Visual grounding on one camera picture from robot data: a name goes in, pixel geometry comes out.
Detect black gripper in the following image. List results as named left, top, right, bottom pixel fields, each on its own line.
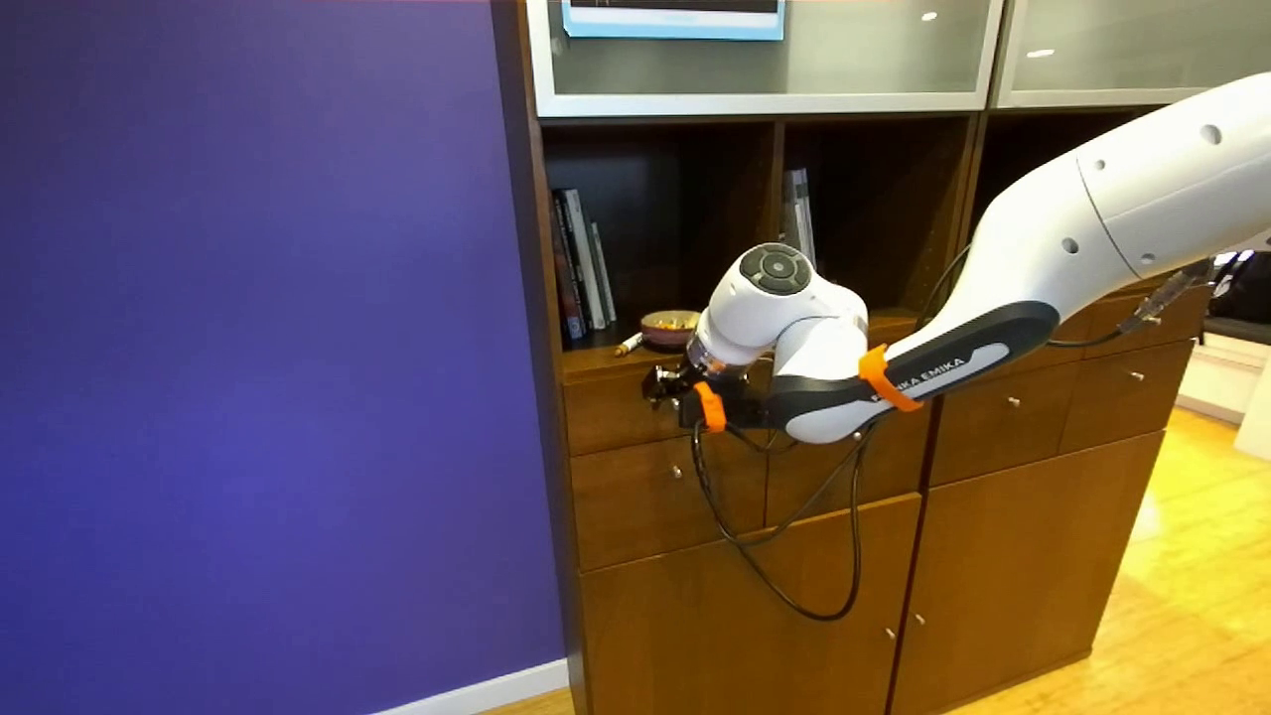
left=645, top=365, right=724, bottom=430

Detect brown wooden drawer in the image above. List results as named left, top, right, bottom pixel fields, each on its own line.
left=558, top=335, right=729, bottom=455

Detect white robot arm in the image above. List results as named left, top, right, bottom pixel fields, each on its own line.
left=645, top=71, right=1271, bottom=445

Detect small tan bowl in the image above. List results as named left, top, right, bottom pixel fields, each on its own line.
left=640, top=308, right=701, bottom=348

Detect grey upright books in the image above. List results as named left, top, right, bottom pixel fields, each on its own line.
left=551, top=187, right=615, bottom=347

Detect grey upright book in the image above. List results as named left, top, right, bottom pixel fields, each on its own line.
left=788, top=165, right=819, bottom=263

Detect brown wooden cabinet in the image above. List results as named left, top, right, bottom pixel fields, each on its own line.
left=493, top=0, right=1271, bottom=715

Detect frosted glass cabinet door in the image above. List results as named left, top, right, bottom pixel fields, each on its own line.
left=520, top=0, right=1008, bottom=119

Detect blue framed picture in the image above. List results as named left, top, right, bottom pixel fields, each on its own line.
left=561, top=0, right=788, bottom=41

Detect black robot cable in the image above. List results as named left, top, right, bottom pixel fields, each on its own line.
left=685, top=416, right=874, bottom=628

